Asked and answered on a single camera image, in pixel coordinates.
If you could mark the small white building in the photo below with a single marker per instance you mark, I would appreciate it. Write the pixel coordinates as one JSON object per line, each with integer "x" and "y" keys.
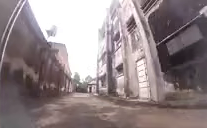
{"x": 91, "y": 86}

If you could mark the distant green trees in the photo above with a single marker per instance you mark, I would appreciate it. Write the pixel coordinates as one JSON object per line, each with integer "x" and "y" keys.
{"x": 81, "y": 81}

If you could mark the tall pale concrete building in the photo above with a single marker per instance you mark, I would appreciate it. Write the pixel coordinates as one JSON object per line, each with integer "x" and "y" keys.
{"x": 147, "y": 50}

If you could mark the brown dirt road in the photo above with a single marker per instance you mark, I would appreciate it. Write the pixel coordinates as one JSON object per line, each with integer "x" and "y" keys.
{"x": 104, "y": 111}

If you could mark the old low grey building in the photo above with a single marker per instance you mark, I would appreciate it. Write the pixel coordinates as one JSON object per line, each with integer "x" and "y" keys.
{"x": 34, "y": 66}

